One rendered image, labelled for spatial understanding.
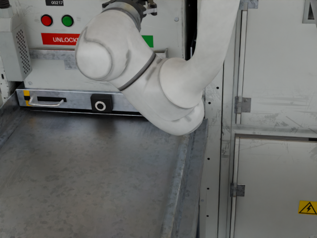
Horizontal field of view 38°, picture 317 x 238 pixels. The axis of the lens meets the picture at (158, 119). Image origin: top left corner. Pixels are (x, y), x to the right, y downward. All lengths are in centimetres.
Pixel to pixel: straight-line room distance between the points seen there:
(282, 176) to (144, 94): 70
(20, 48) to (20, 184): 36
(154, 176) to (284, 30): 49
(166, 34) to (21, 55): 39
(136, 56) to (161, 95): 8
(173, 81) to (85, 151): 49
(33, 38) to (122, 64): 58
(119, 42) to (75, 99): 60
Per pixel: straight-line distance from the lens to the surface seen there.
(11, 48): 129
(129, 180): 115
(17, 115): 148
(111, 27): 85
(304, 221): 159
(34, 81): 144
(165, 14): 124
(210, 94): 132
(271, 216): 157
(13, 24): 128
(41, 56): 134
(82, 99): 140
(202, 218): 161
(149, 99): 87
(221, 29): 74
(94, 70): 82
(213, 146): 142
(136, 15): 97
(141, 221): 104
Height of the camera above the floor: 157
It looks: 32 degrees down
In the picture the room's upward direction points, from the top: 3 degrees counter-clockwise
